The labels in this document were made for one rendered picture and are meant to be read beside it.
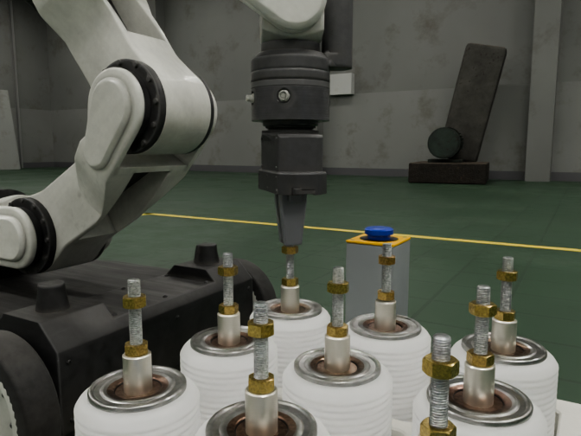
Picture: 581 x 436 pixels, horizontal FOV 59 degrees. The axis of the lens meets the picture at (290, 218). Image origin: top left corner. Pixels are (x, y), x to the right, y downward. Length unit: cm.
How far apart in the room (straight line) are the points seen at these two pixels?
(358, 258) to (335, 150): 793
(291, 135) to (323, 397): 27
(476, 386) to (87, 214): 70
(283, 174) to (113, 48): 43
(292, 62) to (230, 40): 935
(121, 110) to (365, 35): 792
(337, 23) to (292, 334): 34
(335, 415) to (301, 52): 35
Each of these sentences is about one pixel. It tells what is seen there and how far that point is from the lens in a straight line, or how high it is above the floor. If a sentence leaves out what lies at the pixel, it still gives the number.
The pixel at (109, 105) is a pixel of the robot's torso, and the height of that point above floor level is 50.
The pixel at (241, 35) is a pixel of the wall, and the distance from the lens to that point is 977.
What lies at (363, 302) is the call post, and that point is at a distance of 73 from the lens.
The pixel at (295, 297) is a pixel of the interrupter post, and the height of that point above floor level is 27.
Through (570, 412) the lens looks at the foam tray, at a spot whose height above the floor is 18.
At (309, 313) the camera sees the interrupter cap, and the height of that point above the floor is 25.
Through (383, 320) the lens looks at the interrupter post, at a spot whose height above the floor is 26.
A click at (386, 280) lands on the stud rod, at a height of 30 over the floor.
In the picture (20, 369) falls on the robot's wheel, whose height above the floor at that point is 17.
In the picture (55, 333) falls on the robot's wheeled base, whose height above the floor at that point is 20.
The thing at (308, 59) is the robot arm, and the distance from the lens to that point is 56.
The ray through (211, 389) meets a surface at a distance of 50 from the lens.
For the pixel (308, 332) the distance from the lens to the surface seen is 59.
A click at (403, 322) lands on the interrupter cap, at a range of 59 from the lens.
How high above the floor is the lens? 44
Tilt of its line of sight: 8 degrees down
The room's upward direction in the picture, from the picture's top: straight up
